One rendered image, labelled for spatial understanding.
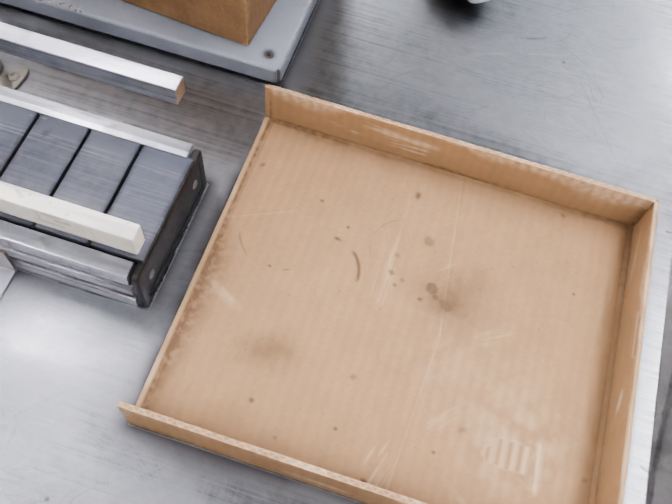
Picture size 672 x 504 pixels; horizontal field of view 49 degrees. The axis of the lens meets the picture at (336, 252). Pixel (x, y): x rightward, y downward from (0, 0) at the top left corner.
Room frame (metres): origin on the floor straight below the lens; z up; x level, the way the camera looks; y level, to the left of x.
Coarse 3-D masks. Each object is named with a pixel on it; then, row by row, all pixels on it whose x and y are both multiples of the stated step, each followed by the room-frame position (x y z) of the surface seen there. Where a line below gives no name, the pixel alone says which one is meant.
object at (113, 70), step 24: (0, 24) 0.30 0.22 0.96; (0, 48) 0.29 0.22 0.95; (24, 48) 0.28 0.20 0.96; (48, 48) 0.28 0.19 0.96; (72, 48) 0.29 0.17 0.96; (72, 72) 0.28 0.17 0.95; (96, 72) 0.28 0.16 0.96; (120, 72) 0.27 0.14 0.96; (144, 72) 0.28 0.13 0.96; (168, 72) 0.28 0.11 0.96; (168, 96) 0.27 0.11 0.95
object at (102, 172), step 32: (0, 128) 0.28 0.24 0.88; (32, 128) 0.28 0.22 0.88; (64, 128) 0.28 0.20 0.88; (0, 160) 0.25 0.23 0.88; (32, 160) 0.26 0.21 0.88; (64, 160) 0.26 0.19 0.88; (96, 160) 0.26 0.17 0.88; (128, 160) 0.27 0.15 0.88; (160, 160) 0.27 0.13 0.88; (192, 160) 0.28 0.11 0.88; (64, 192) 0.23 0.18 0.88; (96, 192) 0.24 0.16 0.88; (128, 192) 0.24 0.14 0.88; (160, 192) 0.25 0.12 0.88; (32, 224) 0.21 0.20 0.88; (160, 224) 0.22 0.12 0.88; (128, 256) 0.20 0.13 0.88
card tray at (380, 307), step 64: (320, 128) 0.35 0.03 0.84; (384, 128) 0.34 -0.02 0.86; (256, 192) 0.29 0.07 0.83; (320, 192) 0.29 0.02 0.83; (384, 192) 0.30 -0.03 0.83; (448, 192) 0.31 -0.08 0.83; (512, 192) 0.32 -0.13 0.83; (576, 192) 0.32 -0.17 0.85; (256, 256) 0.23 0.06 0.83; (320, 256) 0.24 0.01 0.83; (384, 256) 0.25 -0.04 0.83; (448, 256) 0.26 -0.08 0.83; (512, 256) 0.27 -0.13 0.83; (576, 256) 0.27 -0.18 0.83; (640, 256) 0.27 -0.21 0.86; (192, 320) 0.18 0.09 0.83; (256, 320) 0.18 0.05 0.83; (320, 320) 0.19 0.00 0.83; (384, 320) 0.20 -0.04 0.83; (448, 320) 0.21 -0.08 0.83; (512, 320) 0.21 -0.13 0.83; (576, 320) 0.22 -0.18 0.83; (640, 320) 0.21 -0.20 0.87; (192, 384) 0.13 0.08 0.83; (256, 384) 0.14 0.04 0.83; (320, 384) 0.15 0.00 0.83; (384, 384) 0.15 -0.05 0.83; (448, 384) 0.16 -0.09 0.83; (512, 384) 0.17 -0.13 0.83; (576, 384) 0.18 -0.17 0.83; (256, 448) 0.09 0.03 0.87; (320, 448) 0.11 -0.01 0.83; (384, 448) 0.11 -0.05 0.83; (448, 448) 0.12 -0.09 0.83; (512, 448) 0.13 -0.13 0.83; (576, 448) 0.13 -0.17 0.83
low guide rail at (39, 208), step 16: (0, 192) 0.21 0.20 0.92; (16, 192) 0.21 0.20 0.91; (32, 192) 0.21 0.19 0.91; (0, 208) 0.21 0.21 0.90; (16, 208) 0.20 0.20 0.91; (32, 208) 0.20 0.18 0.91; (48, 208) 0.20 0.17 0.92; (64, 208) 0.20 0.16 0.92; (80, 208) 0.21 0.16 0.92; (48, 224) 0.20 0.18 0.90; (64, 224) 0.20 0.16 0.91; (80, 224) 0.20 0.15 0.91; (96, 224) 0.20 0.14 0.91; (112, 224) 0.20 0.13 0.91; (128, 224) 0.20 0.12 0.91; (96, 240) 0.19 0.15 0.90; (112, 240) 0.19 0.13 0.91; (128, 240) 0.19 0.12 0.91; (144, 240) 0.20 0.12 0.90
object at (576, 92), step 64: (320, 0) 0.49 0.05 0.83; (384, 0) 0.51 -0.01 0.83; (448, 0) 0.52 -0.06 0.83; (512, 0) 0.53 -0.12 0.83; (576, 0) 0.54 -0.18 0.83; (640, 0) 0.56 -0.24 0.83; (192, 64) 0.40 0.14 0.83; (320, 64) 0.42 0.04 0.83; (384, 64) 0.43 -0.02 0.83; (448, 64) 0.44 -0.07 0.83; (512, 64) 0.45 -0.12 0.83; (576, 64) 0.47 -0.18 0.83; (640, 64) 0.48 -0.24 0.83; (192, 128) 0.34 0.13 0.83; (256, 128) 0.35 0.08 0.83; (448, 128) 0.38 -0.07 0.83; (512, 128) 0.39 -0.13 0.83; (576, 128) 0.40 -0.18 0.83; (640, 128) 0.41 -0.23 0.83; (640, 192) 0.34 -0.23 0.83; (192, 256) 0.23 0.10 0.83; (0, 320) 0.16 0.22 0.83; (64, 320) 0.16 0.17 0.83; (128, 320) 0.17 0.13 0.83; (0, 384) 0.12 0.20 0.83; (64, 384) 0.12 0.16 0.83; (128, 384) 0.13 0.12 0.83; (640, 384) 0.18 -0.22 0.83; (0, 448) 0.08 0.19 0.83; (64, 448) 0.08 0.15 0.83; (128, 448) 0.09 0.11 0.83; (192, 448) 0.09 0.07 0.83; (640, 448) 0.14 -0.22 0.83
